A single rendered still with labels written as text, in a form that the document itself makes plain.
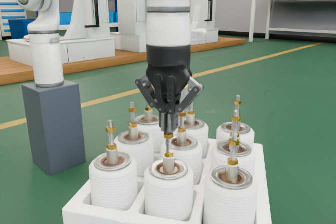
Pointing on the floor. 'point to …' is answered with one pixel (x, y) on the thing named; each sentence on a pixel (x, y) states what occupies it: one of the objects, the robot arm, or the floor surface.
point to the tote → (19, 28)
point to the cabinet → (12, 13)
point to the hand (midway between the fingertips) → (168, 121)
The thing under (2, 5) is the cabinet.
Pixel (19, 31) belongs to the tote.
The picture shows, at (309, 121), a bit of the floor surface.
